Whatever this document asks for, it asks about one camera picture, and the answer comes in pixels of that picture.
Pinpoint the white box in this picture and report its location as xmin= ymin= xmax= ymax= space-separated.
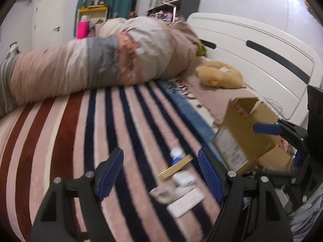
xmin=166 ymin=187 xmax=205 ymax=219

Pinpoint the gold rectangular box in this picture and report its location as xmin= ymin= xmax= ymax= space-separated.
xmin=158 ymin=155 xmax=193 ymax=180

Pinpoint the cardboard box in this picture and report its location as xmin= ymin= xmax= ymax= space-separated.
xmin=213 ymin=97 xmax=292 ymax=175

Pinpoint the white bed headboard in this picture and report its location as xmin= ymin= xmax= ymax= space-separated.
xmin=187 ymin=13 xmax=322 ymax=125

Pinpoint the tan plush toy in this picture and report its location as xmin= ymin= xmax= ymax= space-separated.
xmin=195 ymin=61 xmax=244 ymax=89

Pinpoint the striped fleece blanket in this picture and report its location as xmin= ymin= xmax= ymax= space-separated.
xmin=0 ymin=79 xmax=228 ymax=242

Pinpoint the rolled pink grey duvet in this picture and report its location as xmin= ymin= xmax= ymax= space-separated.
xmin=1 ymin=16 xmax=200 ymax=116

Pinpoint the pink bottle on cabinet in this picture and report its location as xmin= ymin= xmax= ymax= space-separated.
xmin=76 ymin=15 xmax=90 ymax=39

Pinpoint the white door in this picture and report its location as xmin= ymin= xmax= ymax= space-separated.
xmin=32 ymin=0 xmax=65 ymax=50

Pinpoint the yellow white cabinet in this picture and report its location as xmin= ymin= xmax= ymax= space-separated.
xmin=76 ymin=4 xmax=109 ymax=26

